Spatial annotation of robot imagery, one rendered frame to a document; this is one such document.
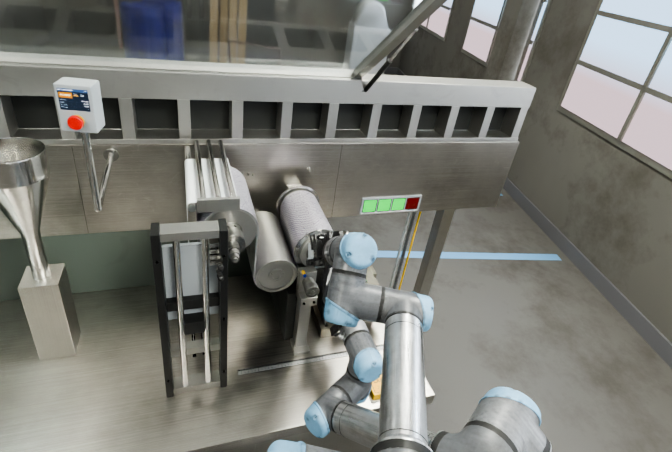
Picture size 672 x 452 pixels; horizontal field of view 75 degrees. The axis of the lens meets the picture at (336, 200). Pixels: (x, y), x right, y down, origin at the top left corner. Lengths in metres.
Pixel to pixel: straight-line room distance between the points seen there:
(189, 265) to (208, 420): 0.44
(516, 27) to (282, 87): 3.73
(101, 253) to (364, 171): 0.92
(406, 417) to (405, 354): 0.12
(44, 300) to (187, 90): 0.67
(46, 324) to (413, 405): 1.03
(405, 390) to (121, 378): 0.90
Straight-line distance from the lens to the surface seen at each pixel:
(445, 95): 1.59
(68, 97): 1.03
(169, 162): 1.42
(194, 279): 1.12
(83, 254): 1.62
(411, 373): 0.79
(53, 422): 1.41
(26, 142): 1.27
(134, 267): 1.64
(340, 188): 1.57
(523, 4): 4.85
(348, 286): 0.91
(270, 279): 1.29
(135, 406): 1.38
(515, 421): 1.03
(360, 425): 1.10
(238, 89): 1.35
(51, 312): 1.42
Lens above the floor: 2.01
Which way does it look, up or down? 30 degrees down
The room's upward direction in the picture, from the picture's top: 9 degrees clockwise
